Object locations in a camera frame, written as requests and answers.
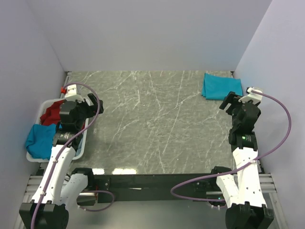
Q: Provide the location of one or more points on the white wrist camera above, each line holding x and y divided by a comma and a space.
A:
72, 93
253, 95

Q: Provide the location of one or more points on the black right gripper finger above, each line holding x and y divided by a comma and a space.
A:
232, 97
224, 104

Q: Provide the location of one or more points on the folded teal t shirt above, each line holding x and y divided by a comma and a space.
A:
217, 88

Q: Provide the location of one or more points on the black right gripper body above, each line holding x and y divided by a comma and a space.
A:
235, 121

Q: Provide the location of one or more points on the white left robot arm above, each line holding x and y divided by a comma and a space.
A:
49, 207

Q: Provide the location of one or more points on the red t shirt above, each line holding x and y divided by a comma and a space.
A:
51, 116

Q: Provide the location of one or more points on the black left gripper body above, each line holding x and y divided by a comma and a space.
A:
86, 111

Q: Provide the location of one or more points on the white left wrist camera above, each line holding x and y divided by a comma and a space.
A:
72, 93

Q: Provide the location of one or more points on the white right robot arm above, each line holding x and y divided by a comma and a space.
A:
246, 206

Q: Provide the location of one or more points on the light blue t shirt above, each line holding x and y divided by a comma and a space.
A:
79, 149

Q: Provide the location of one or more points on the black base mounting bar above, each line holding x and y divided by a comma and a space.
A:
135, 187

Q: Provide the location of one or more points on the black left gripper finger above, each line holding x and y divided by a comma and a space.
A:
94, 102
101, 109

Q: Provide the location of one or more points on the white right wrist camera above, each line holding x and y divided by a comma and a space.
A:
253, 95

